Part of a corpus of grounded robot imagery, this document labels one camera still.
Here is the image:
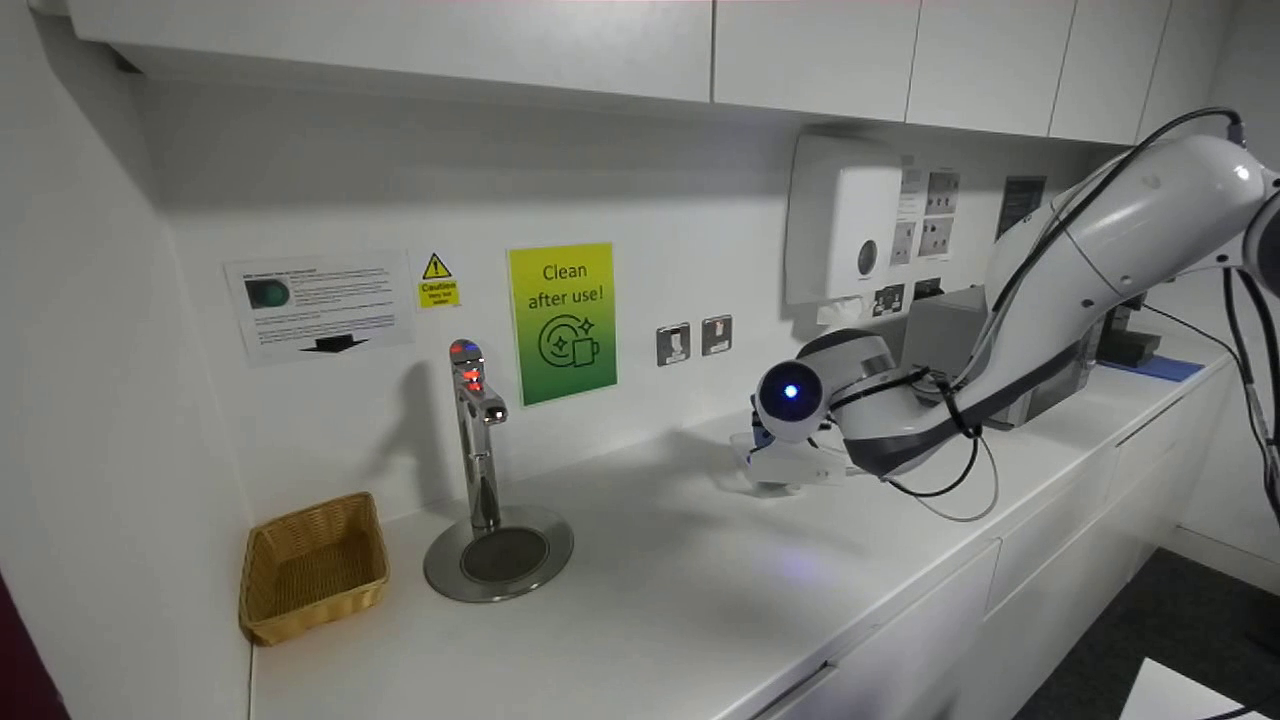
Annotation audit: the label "white paper towel dispenser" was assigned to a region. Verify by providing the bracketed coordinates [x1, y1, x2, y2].
[782, 131, 913, 327]

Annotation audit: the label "green yellow cleaning poster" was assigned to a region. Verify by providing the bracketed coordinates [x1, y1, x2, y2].
[503, 239, 619, 407]

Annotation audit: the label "chrome water tap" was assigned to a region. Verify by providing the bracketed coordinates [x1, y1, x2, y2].
[444, 336, 518, 536]

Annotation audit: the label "yellow warning sign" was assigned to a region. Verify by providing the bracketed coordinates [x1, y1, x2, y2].
[416, 249, 466, 314]

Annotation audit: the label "white instruction sign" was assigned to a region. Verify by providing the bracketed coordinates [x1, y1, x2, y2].
[222, 257, 416, 365]

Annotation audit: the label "wicker basket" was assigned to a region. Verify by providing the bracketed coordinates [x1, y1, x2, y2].
[236, 490, 393, 650]

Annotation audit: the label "white base cabinets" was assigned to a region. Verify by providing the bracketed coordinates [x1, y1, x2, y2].
[738, 385, 1233, 720]

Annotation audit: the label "flat blue item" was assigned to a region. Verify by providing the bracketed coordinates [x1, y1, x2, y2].
[1118, 353, 1207, 389]

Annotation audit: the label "white floor plate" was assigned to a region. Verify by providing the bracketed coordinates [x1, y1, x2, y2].
[1118, 655, 1273, 720]

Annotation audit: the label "white wall notices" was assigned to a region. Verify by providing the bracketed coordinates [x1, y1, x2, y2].
[890, 166, 963, 263]

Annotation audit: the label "white wall cabinets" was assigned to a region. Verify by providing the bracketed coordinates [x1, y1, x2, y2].
[60, 0, 1238, 152]

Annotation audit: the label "black wall panel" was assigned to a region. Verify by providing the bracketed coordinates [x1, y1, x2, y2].
[998, 170, 1051, 239]

